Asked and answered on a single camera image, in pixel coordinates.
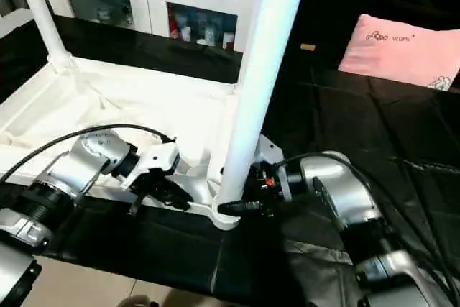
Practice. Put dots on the white plastic table top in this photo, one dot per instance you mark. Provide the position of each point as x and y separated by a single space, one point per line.
108 106

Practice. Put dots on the white plastic table leg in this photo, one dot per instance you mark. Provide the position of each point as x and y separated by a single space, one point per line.
262 70
39 12

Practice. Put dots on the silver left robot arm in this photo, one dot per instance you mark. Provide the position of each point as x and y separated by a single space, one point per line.
72 170

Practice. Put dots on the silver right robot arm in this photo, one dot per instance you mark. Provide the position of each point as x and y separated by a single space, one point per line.
345 192

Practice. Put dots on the black work mat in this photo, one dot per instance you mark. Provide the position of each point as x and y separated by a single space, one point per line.
388 134

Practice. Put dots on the small yellow label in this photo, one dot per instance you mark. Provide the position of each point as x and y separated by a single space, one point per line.
307 47

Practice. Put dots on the pink pillow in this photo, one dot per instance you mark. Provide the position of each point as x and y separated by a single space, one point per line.
402 49

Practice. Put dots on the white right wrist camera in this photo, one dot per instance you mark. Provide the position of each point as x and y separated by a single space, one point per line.
267 150

